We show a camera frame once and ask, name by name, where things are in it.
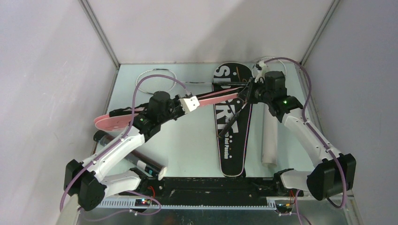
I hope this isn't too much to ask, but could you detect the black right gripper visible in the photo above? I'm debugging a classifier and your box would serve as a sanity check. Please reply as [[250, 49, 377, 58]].
[[238, 77, 273, 105]]

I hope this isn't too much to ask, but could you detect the black racket cover bag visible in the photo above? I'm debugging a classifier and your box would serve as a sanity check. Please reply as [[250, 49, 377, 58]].
[[213, 62, 252, 177]]

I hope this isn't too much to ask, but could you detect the white shuttlecock tube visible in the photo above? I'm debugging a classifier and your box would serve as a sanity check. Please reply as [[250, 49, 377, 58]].
[[261, 105, 278, 168]]

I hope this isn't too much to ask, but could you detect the pink racket cover bag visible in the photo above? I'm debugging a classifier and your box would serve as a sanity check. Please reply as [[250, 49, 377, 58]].
[[94, 88, 242, 132]]

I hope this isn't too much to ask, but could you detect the black shuttlecock tube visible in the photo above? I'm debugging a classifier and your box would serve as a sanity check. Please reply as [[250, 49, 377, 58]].
[[93, 130, 167, 180]]

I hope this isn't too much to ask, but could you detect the white black racket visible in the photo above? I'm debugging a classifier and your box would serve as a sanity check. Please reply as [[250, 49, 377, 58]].
[[218, 57, 290, 139]]

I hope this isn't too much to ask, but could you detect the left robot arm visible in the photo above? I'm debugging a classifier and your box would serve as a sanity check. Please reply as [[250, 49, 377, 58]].
[[64, 91, 199, 211]]

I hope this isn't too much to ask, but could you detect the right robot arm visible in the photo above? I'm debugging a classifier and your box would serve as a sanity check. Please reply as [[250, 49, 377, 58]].
[[240, 71, 356, 201]]

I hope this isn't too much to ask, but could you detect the white racket under pink racket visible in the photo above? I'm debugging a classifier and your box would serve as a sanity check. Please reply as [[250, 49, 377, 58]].
[[135, 68, 249, 95]]

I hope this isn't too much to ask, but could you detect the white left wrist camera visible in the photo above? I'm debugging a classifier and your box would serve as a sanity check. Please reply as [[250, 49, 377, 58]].
[[179, 96, 200, 114]]

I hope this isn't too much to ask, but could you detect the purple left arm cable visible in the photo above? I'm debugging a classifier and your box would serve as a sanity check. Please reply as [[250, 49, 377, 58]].
[[60, 74, 191, 222]]

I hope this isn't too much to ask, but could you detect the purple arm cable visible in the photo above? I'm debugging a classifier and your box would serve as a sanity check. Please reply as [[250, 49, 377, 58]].
[[60, 74, 191, 222], [264, 57, 348, 225]]

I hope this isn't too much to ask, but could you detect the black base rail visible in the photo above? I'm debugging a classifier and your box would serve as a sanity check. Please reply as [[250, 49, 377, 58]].
[[135, 177, 291, 207]]

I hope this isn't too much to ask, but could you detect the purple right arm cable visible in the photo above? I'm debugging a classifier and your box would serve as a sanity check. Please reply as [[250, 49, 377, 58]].
[[264, 57, 348, 225]]

